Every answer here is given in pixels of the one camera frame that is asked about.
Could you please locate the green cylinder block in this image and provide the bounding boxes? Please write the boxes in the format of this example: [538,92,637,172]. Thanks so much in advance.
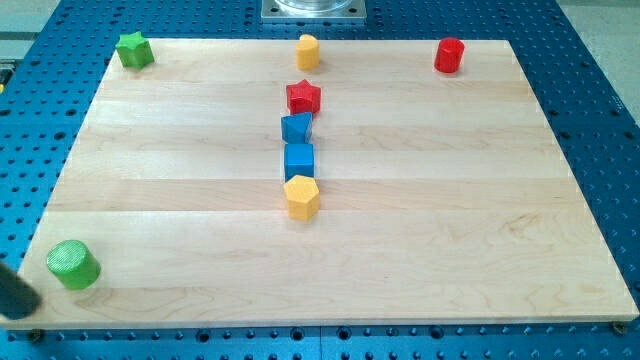
[46,239,101,290]

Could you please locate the yellow hexagon block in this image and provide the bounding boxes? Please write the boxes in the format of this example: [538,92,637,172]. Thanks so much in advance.
[283,175,320,221]

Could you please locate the blue cube block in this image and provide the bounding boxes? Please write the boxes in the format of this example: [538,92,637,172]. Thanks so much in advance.
[284,143,315,181]

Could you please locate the blue triangle block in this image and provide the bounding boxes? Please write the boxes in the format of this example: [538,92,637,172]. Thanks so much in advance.
[281,112,313,144]

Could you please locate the red star block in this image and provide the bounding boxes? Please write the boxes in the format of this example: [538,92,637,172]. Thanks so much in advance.
[285,79,322,114]

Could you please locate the wooden board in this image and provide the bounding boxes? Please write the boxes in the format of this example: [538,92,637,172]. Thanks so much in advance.
[2,38,638,330]

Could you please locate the red cylinder block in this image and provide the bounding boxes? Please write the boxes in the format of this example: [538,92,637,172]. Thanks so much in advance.
[434,37,465,74]

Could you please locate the green star block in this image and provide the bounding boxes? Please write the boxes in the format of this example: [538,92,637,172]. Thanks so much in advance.
[115,31,155,69]

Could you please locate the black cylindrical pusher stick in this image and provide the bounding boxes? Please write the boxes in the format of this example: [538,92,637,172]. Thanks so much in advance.
[0,262,42,320]

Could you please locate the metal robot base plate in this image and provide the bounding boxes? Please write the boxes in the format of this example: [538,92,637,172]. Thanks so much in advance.
[260,0,367,21]

